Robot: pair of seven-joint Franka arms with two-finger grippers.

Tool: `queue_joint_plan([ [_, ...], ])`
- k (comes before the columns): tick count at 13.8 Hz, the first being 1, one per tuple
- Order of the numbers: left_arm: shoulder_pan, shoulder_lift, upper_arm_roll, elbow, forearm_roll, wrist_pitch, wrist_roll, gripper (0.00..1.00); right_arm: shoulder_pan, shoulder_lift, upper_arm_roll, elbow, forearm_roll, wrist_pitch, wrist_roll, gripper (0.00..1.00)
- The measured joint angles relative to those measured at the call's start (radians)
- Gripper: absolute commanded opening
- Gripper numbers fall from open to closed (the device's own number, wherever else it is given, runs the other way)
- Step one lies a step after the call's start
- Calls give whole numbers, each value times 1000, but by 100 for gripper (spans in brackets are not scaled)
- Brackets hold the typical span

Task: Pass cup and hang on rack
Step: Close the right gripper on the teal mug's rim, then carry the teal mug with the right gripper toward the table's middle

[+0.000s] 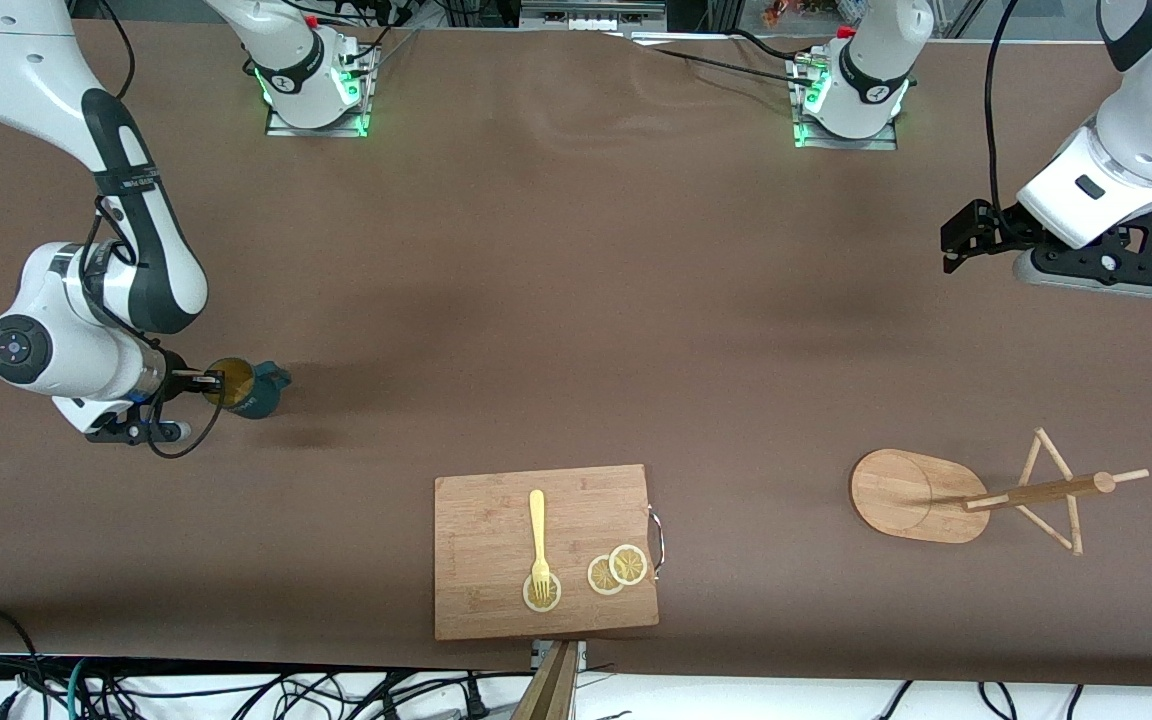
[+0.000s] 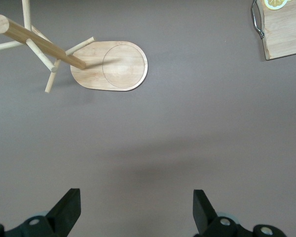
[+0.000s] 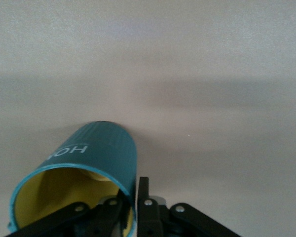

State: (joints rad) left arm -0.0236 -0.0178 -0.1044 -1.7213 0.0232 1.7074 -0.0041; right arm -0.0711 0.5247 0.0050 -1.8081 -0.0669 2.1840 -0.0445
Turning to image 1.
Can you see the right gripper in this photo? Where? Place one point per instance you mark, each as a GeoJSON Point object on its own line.
{"type": "Point", "coordinates": [173, 381]}

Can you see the wooden beam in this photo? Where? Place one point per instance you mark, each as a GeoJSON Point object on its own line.
{"type": "Point", "coordinates": [551, 690]}

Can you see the dried lemon slice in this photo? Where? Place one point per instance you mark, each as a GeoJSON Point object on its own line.
{"type": "Point", "coordinates": [630, 563]}
{"type": "Point", "coordinates": [531, 598]}
{"type": "Point", "coordinates": [596, 578]}

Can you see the small metal bracket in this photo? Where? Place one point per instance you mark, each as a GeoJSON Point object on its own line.
{"type": "Point", "coordinates": [539, 652]}

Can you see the wooden cup rack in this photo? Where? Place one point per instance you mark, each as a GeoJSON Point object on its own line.
{"type": "Point", "coordinates": [911, 495]}

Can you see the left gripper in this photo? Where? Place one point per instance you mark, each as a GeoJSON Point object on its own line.
{"type": "Point", "coordinates": [998, 226]}

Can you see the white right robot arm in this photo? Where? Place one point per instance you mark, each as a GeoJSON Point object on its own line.
{"type": "Point", "coordinates": [46, 70]}

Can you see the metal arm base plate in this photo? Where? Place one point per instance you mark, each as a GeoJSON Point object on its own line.
{"type": "Point", "coordinates": [281, 125]}
{"type": "Point", "coordinates": [881, 142]}

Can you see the bamboo cutting board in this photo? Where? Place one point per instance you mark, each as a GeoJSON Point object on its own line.
{"type": "Point", "coordinates": [486, 540]}

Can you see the yellow plastic fork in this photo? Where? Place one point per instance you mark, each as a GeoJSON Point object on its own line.
{"type": "Point", "coordinates": [537, 525]}

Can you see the dark teal cup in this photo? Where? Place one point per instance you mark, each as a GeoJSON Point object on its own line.
{"type": "Point", "coordinates": [261, 395]}

